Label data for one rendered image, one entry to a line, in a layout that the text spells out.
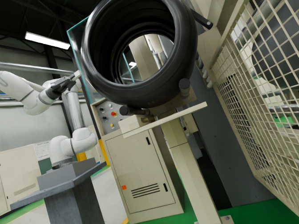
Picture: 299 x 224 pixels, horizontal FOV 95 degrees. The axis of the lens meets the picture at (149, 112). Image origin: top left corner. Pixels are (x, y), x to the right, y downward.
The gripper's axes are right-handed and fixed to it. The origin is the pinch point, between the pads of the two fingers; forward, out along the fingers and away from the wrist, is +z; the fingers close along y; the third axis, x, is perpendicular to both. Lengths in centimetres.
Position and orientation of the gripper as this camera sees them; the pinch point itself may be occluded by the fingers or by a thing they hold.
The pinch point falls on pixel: (76, 75)
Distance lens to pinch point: 94.4
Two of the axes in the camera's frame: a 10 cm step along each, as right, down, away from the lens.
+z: 8.4, -5.1, -2.1
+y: 2.6, 0.4, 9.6
